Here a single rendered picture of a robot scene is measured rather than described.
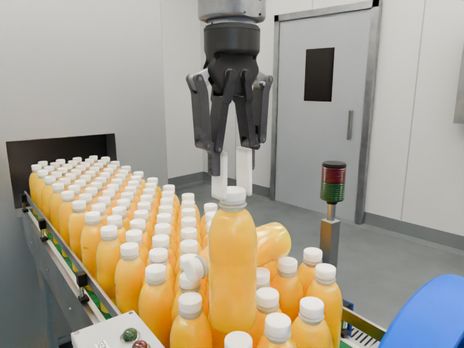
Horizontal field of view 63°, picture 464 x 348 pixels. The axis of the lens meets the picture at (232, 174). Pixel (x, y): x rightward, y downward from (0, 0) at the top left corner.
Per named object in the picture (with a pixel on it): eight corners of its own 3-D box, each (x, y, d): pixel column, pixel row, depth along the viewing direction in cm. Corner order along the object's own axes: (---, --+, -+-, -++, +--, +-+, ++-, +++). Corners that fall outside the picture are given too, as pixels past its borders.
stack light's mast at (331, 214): (332, 226, 99) (336, 166, 96) (313, 219, 104) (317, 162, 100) (347, 220, 103) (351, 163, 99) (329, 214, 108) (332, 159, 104)
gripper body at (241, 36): (221, 17, 45) (222, 97, 47) (275, 23, 49) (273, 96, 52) (189, 25, 50) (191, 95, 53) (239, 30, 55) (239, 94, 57)
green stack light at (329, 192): (333, 204, 98) (335, 185, 97) (315, 197, 103) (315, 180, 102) (349, 199, 102) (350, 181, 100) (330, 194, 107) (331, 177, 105)
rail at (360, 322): (395, 351, 74) (397, 338, 74) (111, 184, 199) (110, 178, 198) (398, 349, 75) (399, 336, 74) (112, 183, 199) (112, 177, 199)
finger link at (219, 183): (228, 152, 52) (223, 152, 51) (227, 201, 53) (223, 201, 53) (215, 149, 54) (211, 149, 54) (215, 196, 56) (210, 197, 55)
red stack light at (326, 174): (335, 185, 97) (336, 170, 96) (315, 180, 102) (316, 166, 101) (350, 181, 100) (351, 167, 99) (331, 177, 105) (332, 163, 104)
